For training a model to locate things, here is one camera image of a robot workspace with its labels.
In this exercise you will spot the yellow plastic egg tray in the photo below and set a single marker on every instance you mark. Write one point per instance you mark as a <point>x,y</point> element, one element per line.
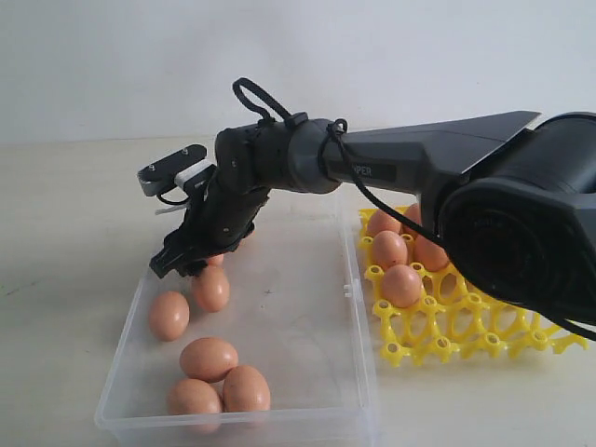
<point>453,319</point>

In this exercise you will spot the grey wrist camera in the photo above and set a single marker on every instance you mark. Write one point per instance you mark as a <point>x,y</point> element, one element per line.
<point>175,170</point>

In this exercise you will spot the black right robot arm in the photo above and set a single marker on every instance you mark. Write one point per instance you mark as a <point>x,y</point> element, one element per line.
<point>512,202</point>

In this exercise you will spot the brown egg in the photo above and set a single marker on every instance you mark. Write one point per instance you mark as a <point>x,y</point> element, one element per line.
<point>401,286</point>
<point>193,396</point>
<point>381,221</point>
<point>209,359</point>
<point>168,316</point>
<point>412,214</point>
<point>246,390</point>
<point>211,289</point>
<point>389,249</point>
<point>215,260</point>
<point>430,255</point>

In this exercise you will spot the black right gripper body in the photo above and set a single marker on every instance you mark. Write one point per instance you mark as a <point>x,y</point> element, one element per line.
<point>215,221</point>

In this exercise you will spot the clear plastic container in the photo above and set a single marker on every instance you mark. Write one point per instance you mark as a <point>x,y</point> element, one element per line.
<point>296,313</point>

